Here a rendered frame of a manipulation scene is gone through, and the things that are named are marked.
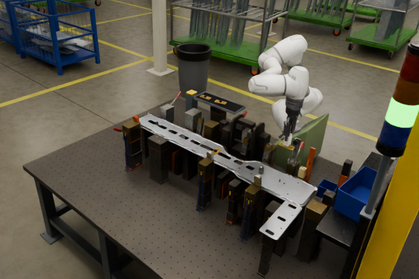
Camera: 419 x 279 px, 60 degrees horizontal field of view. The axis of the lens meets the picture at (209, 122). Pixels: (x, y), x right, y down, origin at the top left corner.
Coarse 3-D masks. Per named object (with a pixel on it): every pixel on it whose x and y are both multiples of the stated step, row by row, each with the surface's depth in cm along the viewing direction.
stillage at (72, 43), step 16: (48, 0) 651; (16, 16) 614; (48, 16) 544; (16, 32) 623; (32, 32) 594; (48, 32) 652; (64, 32) 674; (96, 32) 615; (32, 48) 645; (48, 48) 581; (64, 48) 653; (80, 48) 657; (96, 48) 626; (64, 64) 587
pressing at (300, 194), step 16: (144, 128) 259; (160, 128) 258; (176, 128) 259; (176, 144) 243; (192, 144) 242; (208, 144) 243; (224, 160) 228; (240, 160) 229; (256, 160) 229; (240, 176) 215; (272, 176) 215; (288, 176) 216; (272, 192) 203; (288, 192) 203; (304, 192) 204
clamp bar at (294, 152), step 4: (296, 140) 212; (300, 140) 211; (296, 144) 210; (300, 144) 214; (296, 148) 215; (292, 152) 216; (296, 152) 214; (292, 156) 217; (296, 156) 216; (292, 164) 217
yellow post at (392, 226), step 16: (416, 128) 104; (416, 144) 105; (400, 160) 110; (416, 160) 107; (400, 176) 112; (416, 176) 109; (400, 192) 113; (416, 192) 110; (384, 208) 119; (400, 208) 115; (416, 208) 112; (384, 224) 121; (400, 224) 117; (384, 240) 123; (400, 240) 119; (368, 256) 129; (384, 256) 125; (368, 272) 132; (384, 272) 128
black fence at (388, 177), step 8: (392, 168) 133; (384, 184) 124; (384, 192) 121; (376, 208) 116; (360, 216) 111; (376, 216) 139; (360, 224) 112; (368, 224) 110; (360, 232) 113; (368, 232) 138; (352, 240) 116; (360, 240) 114; (368, 240) 151; (352, 248) 117; (360, 248) 116; (352, 256) 118; (360, 256) 144; (344, 264) 122; (352, 264) 119; (344, 272) 123; (352, 272) 123
